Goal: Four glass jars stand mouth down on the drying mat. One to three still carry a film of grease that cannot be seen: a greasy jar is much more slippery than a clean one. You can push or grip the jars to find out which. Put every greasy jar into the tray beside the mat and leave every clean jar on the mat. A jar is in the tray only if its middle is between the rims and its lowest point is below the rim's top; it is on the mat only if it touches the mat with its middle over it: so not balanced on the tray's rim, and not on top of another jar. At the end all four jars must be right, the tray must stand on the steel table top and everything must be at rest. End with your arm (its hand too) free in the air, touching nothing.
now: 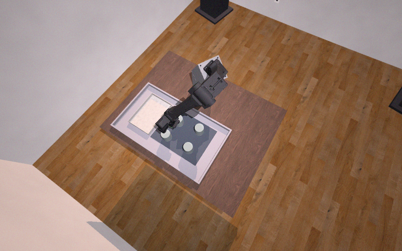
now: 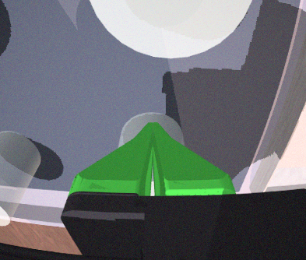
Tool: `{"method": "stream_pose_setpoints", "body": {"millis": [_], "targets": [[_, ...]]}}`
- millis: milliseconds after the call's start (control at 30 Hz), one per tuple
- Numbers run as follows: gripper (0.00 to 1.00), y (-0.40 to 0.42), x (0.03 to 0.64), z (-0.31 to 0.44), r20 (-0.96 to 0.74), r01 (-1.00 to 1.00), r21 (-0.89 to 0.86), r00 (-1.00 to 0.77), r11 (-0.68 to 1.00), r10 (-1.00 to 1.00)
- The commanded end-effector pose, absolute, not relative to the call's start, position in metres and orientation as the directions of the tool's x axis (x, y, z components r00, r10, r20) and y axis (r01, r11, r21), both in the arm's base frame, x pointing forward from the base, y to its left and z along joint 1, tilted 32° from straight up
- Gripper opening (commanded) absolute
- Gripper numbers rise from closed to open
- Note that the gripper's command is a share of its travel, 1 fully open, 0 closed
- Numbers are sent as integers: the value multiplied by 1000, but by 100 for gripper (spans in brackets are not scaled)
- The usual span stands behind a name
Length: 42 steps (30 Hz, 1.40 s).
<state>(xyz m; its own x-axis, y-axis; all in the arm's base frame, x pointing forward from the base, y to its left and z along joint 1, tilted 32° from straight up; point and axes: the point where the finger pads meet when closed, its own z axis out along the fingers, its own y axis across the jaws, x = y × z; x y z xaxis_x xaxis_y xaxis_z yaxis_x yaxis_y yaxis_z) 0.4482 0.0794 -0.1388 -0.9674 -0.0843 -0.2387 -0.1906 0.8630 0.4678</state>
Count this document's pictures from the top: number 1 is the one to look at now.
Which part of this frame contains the clear glass jar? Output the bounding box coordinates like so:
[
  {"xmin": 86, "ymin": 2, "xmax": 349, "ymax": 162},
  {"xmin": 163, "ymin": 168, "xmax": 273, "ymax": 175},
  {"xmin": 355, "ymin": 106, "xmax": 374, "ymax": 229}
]
[
  {"xmin": 183, "ymin": 142, "xmax": 193, "ymax": 154},
  {"xmin": 177, "ymin": 115, "xmax": 184, "ymax": 127},
  {"xmin": 195, "ymin": 123, "xmax": 204, "ymax": 136},
  {"xmin": 161, "ymin": 130, "xmax": 172, "ymax": 142}
]

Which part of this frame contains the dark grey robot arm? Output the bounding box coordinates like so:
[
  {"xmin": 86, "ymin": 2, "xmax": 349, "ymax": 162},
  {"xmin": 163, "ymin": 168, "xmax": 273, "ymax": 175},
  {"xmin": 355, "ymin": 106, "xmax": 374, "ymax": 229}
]
[{"xmin": 155, "ymin": 59, "xmax": 228, "ymax": 133}]

